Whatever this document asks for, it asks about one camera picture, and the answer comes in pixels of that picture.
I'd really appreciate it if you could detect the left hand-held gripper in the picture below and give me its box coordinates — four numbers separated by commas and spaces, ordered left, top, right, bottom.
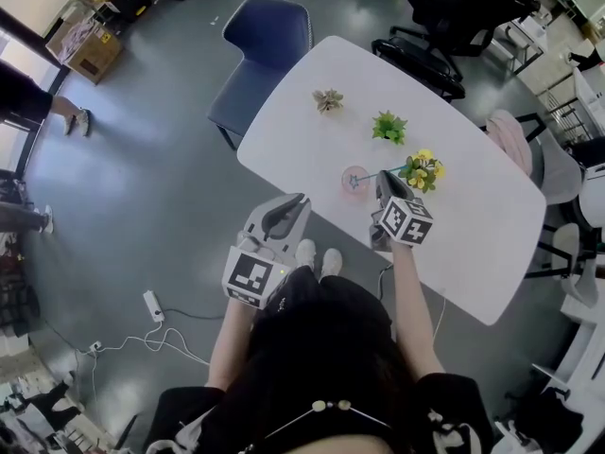
220, 192, 313, 311

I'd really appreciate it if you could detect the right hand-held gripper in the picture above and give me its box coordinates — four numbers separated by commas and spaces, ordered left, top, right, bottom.
369, 169, 435, 254

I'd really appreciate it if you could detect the teal star-tipped stir stick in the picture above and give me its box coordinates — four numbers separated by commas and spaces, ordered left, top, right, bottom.
348, 165, 410, 192

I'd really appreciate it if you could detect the person's left forearm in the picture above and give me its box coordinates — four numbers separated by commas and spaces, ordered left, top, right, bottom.
206, 295, 261, 393

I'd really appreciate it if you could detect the person's right forearm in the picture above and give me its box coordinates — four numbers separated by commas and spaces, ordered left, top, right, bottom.
389, 239, 446, 382

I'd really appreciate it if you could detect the yellow flower potted plant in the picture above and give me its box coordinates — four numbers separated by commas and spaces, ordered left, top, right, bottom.
397, 148, 447, 195

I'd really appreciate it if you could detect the person's white left shoe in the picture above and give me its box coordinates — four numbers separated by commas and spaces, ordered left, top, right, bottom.
294, 237, 318, 270

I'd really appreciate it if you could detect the person's white shoe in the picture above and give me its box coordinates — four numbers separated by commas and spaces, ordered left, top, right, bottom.
294, 237, 318, 270
320, 247, 344, 282

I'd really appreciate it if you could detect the green potted plant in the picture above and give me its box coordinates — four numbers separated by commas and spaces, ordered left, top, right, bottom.
371, 110, 409, 147

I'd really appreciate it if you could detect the person's white right shoe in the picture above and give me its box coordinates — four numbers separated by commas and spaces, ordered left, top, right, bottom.
320, 247, 344, 282

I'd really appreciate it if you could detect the person's black clothing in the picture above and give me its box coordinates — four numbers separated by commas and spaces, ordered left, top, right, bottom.
145, 262, 495, 454

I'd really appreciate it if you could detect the beige dried flower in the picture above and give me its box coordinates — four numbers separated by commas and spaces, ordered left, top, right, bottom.
311, 87, 346, 116

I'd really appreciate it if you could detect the black office chair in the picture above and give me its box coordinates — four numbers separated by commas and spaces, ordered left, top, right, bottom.
371, 35, 468, 104
404, 0, 541, 59

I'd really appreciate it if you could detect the pink cloth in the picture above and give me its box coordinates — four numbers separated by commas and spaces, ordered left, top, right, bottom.
485, 108, 535, 177

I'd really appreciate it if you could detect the white power strip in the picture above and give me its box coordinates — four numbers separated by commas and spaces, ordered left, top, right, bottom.
142, 289, 167, 323

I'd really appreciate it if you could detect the white chair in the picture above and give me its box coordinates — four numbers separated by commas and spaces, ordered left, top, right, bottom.
528, 134, 584, 207
550, 221, 600, 309

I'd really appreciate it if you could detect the blue chair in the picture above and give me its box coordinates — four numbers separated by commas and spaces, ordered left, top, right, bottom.
206, 0, 315, 151

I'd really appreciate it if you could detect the cardboard box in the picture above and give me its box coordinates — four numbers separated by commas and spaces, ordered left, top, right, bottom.
44, 15, 126, 86

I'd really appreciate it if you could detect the black cable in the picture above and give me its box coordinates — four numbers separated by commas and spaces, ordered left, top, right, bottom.
376, 262, 395, 300

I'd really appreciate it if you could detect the white cable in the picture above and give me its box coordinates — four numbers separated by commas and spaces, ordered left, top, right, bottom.
88, 318, 212, 369
430, 295, 448, 345

